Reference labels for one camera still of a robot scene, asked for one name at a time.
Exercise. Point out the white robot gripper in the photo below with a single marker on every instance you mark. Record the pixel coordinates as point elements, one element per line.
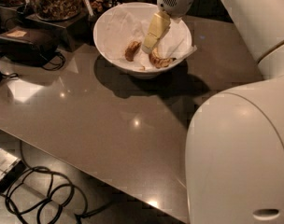
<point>176,3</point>

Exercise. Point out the spotted ripe banana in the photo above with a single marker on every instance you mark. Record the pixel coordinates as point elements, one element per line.
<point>157,61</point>

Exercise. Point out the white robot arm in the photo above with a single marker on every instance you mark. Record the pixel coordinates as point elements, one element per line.
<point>234,155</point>

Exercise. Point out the white ceramic bowl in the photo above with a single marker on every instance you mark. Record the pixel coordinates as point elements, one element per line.
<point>128,22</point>

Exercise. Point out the small brown banana piece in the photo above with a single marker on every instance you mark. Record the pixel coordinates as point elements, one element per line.
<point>131,50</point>

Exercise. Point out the white paper napkin liner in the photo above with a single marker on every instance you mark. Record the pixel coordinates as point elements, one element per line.
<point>143,39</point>

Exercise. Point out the dark stand under jar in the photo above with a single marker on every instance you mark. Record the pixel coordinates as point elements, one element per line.
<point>71,33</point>

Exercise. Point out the glass jar of nuts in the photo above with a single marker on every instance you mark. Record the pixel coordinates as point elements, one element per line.
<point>56,10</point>

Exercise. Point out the black device with label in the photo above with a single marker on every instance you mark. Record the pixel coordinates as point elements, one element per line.
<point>29,46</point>

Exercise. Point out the white and black floor box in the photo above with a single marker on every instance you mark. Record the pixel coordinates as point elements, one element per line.
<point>11,167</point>

